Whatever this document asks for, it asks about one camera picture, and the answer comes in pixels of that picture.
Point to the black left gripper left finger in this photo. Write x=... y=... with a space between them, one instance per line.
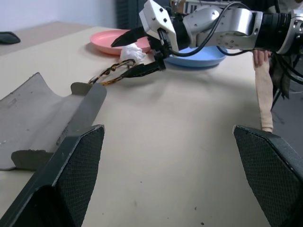
x=71 y=170

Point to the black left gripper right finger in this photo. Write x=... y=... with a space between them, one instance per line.
x=267 y=170

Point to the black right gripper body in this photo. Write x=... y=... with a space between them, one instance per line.
x=157 y=50

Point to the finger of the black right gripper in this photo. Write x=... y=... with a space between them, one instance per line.
x=144 y=68
x=129 y=36

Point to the tortoiseshell round eyeglasses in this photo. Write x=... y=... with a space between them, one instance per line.
x=111 y=68

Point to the blue plastic plate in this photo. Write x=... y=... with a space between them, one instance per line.
x=201 y=59

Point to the grey glasses case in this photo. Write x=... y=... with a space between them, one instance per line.
x=35 y=111

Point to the crumpled white tissue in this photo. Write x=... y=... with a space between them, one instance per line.
x=132 y=53

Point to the dark slatted panel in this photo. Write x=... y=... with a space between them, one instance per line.
x=125 y=14

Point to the pink plastic plate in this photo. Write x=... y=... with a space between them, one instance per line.
x=104 y=39

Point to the cluttered background shelf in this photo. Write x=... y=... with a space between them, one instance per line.
x=189 y=3

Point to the dark olive cloth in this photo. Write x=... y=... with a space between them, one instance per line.
x=281 y=80

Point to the black sunglasses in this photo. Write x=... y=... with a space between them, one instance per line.
x=9 y=37

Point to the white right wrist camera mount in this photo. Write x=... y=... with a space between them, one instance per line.
x=154 y=16

